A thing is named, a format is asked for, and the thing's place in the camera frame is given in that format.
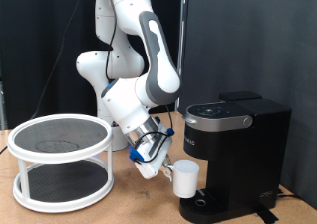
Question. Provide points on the black tape strip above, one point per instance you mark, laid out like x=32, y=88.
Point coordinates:
x=267, y=215

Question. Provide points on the white two-tier turntable shelf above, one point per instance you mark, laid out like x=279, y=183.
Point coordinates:
x=62, y=181

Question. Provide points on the white mug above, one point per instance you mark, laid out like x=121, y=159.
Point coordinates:
x=185, y=181

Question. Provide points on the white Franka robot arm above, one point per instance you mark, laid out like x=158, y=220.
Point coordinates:
x=158, y=68

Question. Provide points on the gray vertical frame post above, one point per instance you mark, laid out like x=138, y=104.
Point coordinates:
x=2, y=111

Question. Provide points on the black curtain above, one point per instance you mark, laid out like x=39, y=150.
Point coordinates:
x=33, y=52

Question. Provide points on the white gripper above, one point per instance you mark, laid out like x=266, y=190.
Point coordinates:
x=152, y=161

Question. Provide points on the black Keurig coffee machine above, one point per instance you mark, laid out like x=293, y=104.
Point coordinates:
x=244, y=144

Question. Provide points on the dark gray backdrop panel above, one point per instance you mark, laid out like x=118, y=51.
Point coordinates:
x=247, y=35

